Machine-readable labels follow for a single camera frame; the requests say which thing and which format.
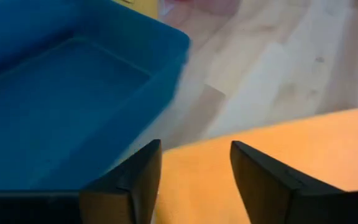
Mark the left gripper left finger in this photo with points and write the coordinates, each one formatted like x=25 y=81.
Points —
x=129 y=196

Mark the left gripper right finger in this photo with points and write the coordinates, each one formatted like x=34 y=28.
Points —
x=266 y=186

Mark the orange microfibre cloth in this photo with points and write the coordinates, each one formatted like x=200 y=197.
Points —
x=291 y=143

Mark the purple squeeze bottle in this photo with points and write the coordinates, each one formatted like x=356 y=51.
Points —
x=210 y=4

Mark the blue plastic bin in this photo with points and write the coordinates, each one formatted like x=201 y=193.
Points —
x=57 y=93

